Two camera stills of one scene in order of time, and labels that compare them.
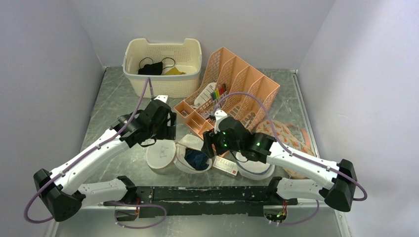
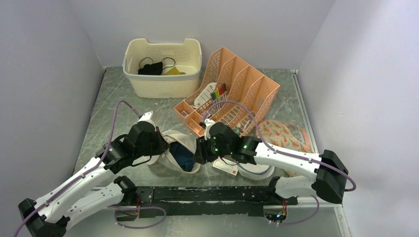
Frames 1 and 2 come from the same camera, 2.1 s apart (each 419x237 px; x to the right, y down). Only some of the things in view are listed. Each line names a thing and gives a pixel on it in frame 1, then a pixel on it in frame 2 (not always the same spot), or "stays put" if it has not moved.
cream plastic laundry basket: (173, 69) stays put
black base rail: (201, 201) stays put
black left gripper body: (163, 131) → (154, 146)
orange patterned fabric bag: (291, 137) stays put
